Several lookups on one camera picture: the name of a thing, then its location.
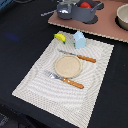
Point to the yellow toy banana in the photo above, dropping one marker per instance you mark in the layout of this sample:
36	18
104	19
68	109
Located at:
60	37

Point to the grey pot with lid handles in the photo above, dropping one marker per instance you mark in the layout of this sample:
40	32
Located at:
86	15

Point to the red toy tomato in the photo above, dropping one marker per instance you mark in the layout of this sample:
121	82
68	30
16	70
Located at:
85	5

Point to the round beige plate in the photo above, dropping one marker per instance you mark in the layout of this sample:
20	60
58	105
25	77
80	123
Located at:
68	66

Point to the woven beige placemat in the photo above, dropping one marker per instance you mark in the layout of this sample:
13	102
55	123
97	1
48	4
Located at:
61	99

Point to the beige bowl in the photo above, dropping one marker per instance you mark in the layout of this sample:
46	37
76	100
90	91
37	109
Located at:
122	14

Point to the knife with wooden handle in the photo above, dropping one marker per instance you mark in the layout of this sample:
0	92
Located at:
79	56

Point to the fork with wooden handle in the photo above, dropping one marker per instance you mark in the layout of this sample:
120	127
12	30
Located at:
66	80

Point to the grey saucepan with handle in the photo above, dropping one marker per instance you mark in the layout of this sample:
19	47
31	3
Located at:
61	7

